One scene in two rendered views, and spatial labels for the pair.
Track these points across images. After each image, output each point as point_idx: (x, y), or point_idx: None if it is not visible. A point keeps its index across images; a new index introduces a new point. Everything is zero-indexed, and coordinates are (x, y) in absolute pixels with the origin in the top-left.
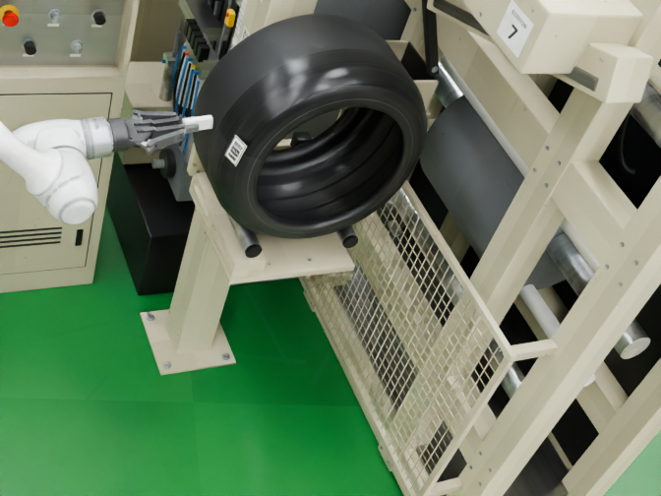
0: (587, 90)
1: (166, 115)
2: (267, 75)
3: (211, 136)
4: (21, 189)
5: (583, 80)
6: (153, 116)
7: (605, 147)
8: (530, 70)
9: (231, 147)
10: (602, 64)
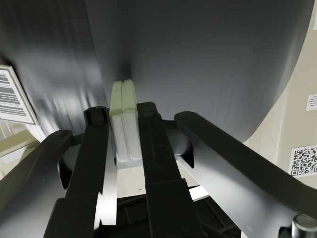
0: (5, 153)
1: (193, 176)
2: (127, 167)
3: (106, 51)
4: None
5: (12, 155)
6: (227, 206)
7: None
8: None
9: (17, 97)
10: (12, 168)
